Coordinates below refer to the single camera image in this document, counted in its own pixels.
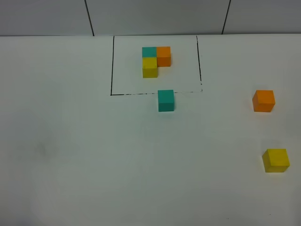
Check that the template yellow cube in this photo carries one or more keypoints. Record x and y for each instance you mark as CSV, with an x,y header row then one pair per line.
x,y
150,68

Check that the template orange cube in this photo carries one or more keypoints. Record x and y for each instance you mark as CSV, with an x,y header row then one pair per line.
x,y
163,56

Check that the template teal cube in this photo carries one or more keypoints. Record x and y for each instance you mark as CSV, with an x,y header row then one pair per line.
x,y
149,52

